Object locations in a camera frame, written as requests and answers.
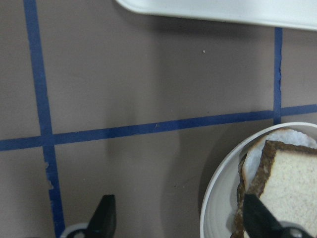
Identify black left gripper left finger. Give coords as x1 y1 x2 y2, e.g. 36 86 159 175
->
85 194 116 238

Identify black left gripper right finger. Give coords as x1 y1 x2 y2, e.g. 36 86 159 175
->
243 194 283 238

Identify cream round plate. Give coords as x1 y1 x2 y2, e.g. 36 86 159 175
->
200 122 317 238

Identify carried bread slice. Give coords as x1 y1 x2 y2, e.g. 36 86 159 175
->
246 140 317 238

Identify bread slice on plate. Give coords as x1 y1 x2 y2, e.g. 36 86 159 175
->
231 154 247 238

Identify toy fried egg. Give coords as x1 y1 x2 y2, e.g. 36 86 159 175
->
242 128 317 191

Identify cream bear tray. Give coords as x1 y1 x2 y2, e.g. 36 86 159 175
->
118 0 317 31

